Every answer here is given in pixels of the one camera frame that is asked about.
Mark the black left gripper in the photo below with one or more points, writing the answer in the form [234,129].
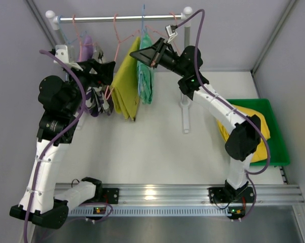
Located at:
[92,70]

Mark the pink hanger of purple trousers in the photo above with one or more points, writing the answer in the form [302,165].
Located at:
[95,44]

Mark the empty light blue hanger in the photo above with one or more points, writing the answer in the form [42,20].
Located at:
[66,35]

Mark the pink hanger of yellow trousers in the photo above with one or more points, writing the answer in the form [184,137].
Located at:
[154,33]

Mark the purple trousers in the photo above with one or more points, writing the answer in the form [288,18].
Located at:
[86,49]

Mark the aluminium mounting rail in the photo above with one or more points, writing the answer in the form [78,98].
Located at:
[139,200]

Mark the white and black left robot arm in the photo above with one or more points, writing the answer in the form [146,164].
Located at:
[61,100]

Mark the green plastic bin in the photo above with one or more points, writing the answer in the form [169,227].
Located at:
[278,150]

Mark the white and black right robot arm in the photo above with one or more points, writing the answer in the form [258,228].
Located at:
[244,131]

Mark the camouflage trousers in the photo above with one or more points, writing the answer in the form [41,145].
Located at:
[96,102]

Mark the blue hanger of green trousers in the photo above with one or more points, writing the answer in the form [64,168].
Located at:
[142,25]

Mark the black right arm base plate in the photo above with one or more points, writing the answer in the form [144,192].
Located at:
[220,195]

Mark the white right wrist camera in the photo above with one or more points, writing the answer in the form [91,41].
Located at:
[171,32]

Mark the silver clothes rack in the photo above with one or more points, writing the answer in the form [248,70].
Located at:
[187,12]

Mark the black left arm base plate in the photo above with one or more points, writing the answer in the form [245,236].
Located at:
[107,195]

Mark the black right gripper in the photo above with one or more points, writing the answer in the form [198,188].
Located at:
[158,52]

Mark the green tie-dye trousers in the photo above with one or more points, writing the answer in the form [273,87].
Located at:
[145,82]

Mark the olive yellow trousers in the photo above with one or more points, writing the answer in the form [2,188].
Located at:
[125,85]

